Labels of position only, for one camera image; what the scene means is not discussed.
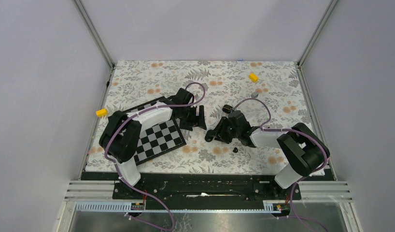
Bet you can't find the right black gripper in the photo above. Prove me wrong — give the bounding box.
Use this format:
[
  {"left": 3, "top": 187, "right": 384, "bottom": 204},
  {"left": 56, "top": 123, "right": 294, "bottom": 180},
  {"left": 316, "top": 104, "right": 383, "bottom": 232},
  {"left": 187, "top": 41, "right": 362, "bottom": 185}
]
[{"left": 208, "top": 116, "right": 240, "bottom": 145}]

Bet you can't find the black white checkerboard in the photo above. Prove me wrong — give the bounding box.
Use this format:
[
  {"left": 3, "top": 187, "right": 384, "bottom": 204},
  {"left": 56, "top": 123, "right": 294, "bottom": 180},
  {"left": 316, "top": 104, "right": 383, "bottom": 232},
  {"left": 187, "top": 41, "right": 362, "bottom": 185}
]
[{"left": 114, "top": 116, "right": 186, "bottom": 165}]

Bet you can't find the yellow block left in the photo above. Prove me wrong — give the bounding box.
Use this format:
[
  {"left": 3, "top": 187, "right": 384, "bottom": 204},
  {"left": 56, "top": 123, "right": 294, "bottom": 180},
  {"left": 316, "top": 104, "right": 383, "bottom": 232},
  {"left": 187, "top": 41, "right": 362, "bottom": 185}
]
[{"left": 96, "top": 108, "right": 108, "bottom": 117}]

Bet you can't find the yellow block far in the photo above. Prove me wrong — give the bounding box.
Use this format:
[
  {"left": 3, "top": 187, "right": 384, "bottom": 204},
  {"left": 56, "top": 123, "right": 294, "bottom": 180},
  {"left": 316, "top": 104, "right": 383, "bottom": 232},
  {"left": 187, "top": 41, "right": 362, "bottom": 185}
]
[{"left": 249, "top": 73, "right": 258, "bottom": 82}]

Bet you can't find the black oval case lid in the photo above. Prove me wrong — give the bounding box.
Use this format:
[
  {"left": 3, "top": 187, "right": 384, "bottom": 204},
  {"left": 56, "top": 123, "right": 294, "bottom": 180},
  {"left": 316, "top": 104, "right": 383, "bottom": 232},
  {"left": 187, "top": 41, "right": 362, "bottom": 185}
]
[{"left": 222, "top": 104, "right": 234, "bottom": 114}]

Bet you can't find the yellow block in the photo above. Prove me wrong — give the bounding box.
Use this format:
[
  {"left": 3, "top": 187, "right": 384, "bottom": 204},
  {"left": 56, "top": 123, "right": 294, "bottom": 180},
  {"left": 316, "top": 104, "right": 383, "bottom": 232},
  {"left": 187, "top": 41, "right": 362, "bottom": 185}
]
[
  {"left": 96, "top": 108, "right": 108, "bottom": 117},
  {"left": 249, "top": 73, "right": 258, "bottom": 82}
]

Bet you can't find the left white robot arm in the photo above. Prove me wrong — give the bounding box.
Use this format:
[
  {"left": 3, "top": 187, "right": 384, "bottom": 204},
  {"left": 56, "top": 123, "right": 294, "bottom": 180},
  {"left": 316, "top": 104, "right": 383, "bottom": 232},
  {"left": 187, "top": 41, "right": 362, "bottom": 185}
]
[{"left": 99, "top": 88, "right": 207, "bottom": 199}]

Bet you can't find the black earbud charging case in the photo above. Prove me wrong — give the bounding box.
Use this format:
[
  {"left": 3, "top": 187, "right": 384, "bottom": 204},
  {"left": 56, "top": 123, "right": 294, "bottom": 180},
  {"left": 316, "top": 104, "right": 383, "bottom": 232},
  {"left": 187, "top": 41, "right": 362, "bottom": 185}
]
[{"left": 204, "top": 134, "right": 213, "bottom": 142}]

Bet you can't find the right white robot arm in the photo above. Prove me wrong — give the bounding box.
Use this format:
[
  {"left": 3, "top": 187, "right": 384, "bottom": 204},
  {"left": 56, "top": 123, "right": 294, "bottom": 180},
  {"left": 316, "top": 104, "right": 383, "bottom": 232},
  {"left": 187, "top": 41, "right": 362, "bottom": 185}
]
[{"left": 205, "top": 111, "right": 330, "bottom": 199}]

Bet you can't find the floral patterned table mat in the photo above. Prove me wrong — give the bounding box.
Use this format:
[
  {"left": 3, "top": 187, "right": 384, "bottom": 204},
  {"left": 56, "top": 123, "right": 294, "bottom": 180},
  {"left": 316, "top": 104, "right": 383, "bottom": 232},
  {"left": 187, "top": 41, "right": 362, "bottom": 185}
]
[{"left": 103, "top": 61, "right": 311, "bottom": 175}]

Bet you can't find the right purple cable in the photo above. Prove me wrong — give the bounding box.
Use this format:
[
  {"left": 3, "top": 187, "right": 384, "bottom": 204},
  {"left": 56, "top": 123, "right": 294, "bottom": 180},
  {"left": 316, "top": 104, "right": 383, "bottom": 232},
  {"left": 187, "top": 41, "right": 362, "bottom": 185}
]
[{"left": 232, "top": 98, "right": 329, "bottom": 232}]

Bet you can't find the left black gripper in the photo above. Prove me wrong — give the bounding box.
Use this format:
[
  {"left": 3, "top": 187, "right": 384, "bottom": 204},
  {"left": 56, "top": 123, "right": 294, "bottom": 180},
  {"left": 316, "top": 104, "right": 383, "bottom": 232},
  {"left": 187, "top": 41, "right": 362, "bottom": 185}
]
[{"left": 179, "top": 104, "right": 206, "bottom": 131}]

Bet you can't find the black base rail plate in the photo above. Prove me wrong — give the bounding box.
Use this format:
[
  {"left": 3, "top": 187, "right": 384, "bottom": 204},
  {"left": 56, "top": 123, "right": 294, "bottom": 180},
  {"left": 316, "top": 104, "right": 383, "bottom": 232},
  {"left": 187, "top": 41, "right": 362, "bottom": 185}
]
[{"left": 113, "top": 173, "right": 301, "bottom": 211}]

